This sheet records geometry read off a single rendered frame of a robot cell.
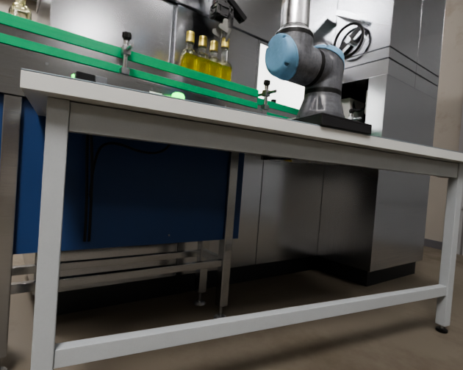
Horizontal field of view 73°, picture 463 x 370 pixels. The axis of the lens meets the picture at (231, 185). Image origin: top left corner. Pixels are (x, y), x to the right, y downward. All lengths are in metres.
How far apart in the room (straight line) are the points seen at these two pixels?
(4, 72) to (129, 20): 0.63
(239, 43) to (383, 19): 0.91
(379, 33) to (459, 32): 2.17
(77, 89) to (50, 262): 0.35
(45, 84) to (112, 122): 0.14
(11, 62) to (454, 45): 3.97
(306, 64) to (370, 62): 1.21
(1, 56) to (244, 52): 1.09
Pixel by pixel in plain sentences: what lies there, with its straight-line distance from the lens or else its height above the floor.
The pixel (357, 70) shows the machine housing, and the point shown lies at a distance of 2.20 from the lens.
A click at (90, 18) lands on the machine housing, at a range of 1.44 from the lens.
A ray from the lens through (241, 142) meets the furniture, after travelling 0.83.
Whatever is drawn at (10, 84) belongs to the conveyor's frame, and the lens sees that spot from 1.02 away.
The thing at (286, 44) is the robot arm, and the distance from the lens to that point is 0.96.
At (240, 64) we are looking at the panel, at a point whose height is 1.16.
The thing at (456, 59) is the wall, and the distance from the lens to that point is 4.20.
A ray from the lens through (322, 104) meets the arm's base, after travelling 1.01.
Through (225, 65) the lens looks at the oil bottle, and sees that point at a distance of 1.45.
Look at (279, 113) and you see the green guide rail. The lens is 1.61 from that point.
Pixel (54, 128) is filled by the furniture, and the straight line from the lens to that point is 0.72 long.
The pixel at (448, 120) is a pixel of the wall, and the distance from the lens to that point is 4.05.
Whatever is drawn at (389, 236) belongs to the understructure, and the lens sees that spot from 2.17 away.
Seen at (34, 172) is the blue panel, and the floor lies 0.56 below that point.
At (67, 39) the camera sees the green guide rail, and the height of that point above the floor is 0.94.
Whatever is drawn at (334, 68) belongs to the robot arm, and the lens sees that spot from 1.06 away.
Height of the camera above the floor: 0.58
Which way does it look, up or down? 1 degrees down
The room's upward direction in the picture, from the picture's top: 4 degrees clockwise
